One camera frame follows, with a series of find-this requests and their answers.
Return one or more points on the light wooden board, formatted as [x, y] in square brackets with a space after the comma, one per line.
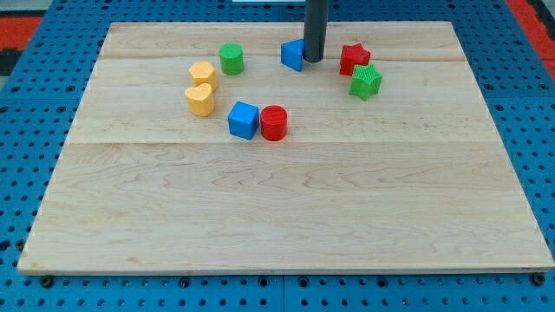
[415, 180]

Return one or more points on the yellow hexagon block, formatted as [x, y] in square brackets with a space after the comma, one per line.
[203, 72]

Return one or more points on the green cylinder block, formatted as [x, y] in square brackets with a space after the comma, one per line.
[231, 58]

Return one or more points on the green star block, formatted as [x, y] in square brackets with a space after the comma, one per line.
[365, 81]

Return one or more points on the red cylinder block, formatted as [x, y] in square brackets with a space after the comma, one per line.
[273, 122]

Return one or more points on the blue cube block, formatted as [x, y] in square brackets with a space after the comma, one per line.
[243, 120]

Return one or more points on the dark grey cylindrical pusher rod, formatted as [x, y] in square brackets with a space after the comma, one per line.
[315, 28]

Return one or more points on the red star block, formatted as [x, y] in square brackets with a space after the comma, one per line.
[353, 55]

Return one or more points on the yellow heart block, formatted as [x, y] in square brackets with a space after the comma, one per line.
[200, 99]

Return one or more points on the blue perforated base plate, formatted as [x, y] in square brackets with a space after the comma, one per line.
[42, 94]

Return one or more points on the blue triangle block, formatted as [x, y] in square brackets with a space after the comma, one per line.
[292, 54]

